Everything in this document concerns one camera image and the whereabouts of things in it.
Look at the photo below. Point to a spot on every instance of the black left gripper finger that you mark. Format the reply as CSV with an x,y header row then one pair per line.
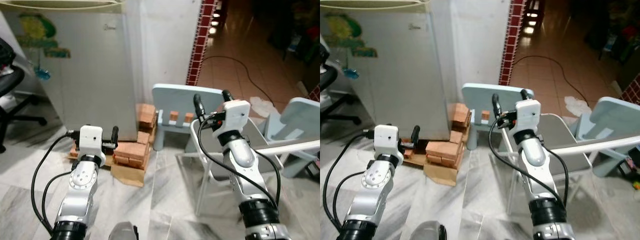
x,y
415,136
115,137

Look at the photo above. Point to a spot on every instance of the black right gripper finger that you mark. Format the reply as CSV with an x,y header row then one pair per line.
x,y
524,94
199,107
496,106
227,96

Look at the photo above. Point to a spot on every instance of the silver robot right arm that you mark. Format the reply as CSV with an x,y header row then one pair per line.
x,y
532,155
240,155

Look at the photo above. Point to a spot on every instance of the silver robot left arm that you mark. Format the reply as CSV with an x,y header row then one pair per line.
x,y
80,190
372,190

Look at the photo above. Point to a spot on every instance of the grey white fridge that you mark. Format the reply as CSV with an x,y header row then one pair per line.
x,y
132,50
440,50

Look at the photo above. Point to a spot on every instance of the green yellow fridge sticker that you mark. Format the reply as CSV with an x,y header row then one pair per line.
x,y
345,30
37,30

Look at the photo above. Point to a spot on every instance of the light blue child chair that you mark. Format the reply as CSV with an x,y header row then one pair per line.
x,y
480,97
172,97
300,115
612,115

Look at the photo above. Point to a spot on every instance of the red brick stack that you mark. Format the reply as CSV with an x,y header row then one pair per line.
x,y
442,150
131,150

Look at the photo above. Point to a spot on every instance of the brown cardboard piece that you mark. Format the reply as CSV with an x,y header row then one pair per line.
x,y
440,175
127,175

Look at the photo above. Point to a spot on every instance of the white plastic bag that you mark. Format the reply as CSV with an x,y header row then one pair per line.
x,y
577,105
262,106

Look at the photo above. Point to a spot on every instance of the grey metal folding chair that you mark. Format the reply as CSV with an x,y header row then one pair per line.
x,y
565,135
265,145

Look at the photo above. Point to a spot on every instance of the small blue hanging ornament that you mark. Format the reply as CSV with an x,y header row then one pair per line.
x,y
353,74
43,74

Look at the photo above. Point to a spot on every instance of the black office chair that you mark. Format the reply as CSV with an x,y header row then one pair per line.
x,y
10,82
327,80

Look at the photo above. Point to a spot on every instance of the small colourful toy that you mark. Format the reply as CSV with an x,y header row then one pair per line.
x,y
634,172

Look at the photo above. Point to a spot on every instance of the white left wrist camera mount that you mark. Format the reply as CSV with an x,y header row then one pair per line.
x,y
386,140
91,140

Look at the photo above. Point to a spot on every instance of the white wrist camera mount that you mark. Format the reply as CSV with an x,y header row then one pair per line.
x,y
234,115
91,140
528,115
386,140

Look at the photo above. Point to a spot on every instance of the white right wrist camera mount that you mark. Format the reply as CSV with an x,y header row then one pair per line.
x,y
528,115
234,115

